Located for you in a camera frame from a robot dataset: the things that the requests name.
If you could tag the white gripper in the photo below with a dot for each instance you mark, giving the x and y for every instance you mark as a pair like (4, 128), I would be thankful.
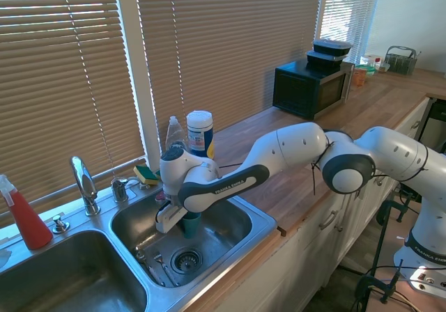
(169, 219)

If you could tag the teal mug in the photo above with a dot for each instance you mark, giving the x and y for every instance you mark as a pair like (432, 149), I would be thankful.
(191, 226)

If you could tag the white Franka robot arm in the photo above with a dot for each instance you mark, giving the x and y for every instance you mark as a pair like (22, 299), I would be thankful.
(299, 145)

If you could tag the metal sink drain strainer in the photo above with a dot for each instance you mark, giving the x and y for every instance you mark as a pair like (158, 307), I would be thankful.
(186, 260)

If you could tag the stainless double sink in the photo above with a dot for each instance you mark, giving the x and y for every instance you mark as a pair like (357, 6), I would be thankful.
(223, 228)

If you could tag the small chrome sink knob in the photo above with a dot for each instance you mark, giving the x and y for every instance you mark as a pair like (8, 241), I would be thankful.
(61, 225)

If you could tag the metal fork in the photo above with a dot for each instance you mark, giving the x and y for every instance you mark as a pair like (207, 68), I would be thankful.
(165, 268)

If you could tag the metal spoon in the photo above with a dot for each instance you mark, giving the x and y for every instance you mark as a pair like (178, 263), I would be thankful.
(148, 265)

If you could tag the yellow green sponge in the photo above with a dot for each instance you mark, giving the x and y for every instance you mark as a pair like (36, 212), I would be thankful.
(146, 174)

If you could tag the chrome side sprayer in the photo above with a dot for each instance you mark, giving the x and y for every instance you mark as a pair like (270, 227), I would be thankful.
(120, 190)

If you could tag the clear dish soap bottle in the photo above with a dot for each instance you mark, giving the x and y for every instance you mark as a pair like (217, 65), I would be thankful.
(176, 134)

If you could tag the Lysol wipes canister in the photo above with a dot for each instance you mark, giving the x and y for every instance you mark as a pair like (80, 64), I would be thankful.
(200, 134)

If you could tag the chrome faucet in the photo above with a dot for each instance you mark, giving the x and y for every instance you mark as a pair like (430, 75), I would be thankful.
(83, 183)

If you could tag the white kitchen cabinet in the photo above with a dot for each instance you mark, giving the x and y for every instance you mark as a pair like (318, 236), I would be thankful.
(296, 256)

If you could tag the red spray bottle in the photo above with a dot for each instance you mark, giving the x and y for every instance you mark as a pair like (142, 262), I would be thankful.
(28, 225)

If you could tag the tan blinds behind faucet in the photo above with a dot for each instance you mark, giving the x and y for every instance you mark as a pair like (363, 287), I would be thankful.
(62, 82)

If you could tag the wide tan window blinds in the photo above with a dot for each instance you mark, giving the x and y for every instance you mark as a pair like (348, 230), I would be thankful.
(226, 47)

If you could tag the black microwave oven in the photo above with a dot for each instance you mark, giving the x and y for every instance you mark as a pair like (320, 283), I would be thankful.
(296, 89)

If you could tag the black stand with clamp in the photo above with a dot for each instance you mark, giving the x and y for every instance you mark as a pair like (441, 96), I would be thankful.
(381, 235)

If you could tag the black plastic food container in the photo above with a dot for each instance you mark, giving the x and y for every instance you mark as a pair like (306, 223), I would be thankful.
(332, 47)
(324, 63)

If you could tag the black table clamp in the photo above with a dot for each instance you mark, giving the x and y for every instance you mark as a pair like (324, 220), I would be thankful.
(390, 284)

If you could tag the orange plastic container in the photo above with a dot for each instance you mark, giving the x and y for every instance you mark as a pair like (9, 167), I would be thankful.
(359, 77)

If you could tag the clear container green lid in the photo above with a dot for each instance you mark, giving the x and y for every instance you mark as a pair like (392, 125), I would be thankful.
(370, 63)

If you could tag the small glass jar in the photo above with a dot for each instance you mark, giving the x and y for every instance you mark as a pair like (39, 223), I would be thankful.
(383, 67)

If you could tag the narrow tan window blinds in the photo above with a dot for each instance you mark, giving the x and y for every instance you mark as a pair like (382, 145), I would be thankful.
(348, 16)

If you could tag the grey cutlery caddy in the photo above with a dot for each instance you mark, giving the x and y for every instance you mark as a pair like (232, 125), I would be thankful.
(400, 61)

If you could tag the black dishwasher front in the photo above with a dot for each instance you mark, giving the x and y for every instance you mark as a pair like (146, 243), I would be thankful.
(435, 124)

